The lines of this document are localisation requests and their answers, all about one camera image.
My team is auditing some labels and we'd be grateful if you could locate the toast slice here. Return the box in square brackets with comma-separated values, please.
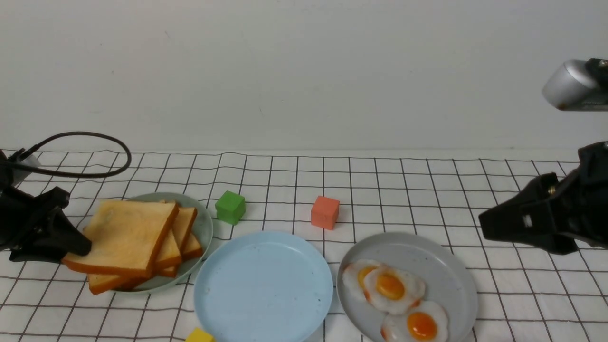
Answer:
[87, 233, 204, 295]
[62, 201, 179, 278]
[171, 208, 198, 266]
[153, 228, 181, 271]

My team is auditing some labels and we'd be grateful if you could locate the orange-red cube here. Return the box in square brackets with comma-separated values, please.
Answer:
[311, 196, 340, 231]

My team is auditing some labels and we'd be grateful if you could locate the green cube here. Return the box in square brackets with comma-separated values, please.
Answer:
[215, 190, 246, 226]

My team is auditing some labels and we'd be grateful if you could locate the fried egg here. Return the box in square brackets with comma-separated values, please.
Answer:
[342, 258, 383, 302]
[359, 266, 426, 315]
[380, 301, 449, 342]

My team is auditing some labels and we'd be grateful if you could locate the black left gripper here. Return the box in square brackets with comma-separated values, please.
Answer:
[0, 164, 93, 263]

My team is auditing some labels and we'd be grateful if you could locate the light blue plate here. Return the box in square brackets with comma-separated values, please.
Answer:
[193, 231, 334, 342]

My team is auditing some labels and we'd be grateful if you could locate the white checkered tablecloth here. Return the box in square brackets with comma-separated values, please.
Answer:
[0, 152, 607, 342]

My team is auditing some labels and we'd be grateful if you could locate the left black camera cable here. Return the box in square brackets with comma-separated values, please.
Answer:
[0, 132, 132, 179]

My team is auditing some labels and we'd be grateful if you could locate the yellow cube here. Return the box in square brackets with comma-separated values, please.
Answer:
[185, 327, 215, 342]

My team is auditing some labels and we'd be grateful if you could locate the grey plate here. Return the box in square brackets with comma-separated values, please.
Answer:
[336, 232, 479, 342]

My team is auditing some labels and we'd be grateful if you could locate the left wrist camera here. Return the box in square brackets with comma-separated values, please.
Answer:
[9, 148, 42, 186]

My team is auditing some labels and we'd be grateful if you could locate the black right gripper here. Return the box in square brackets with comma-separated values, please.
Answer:
[478, 142, 608, 255]

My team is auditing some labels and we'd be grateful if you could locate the pale green plate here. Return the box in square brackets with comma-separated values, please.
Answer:
[106, 192, 214, 294]

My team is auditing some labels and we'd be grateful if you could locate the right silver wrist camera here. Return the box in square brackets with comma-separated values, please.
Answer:
[541, 58, 608, 112]

